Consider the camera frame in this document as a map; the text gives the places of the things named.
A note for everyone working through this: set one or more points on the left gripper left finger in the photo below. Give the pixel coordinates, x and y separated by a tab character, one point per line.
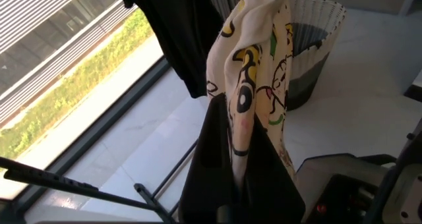
204	191

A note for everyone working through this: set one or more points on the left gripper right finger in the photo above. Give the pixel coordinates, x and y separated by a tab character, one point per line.
270	197

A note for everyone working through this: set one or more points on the cream printed garment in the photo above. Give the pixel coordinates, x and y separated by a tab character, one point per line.
257	52

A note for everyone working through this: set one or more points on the black garment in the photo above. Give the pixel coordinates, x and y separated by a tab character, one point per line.
184	36

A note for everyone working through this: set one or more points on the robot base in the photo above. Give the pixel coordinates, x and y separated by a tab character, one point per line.
329	171

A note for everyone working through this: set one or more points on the black clothes rack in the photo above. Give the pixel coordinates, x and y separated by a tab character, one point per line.
49	181

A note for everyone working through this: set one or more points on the white laundry basket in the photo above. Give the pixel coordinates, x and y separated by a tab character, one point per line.
313	16

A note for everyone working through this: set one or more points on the window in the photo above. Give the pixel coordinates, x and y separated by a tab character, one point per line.
66	69

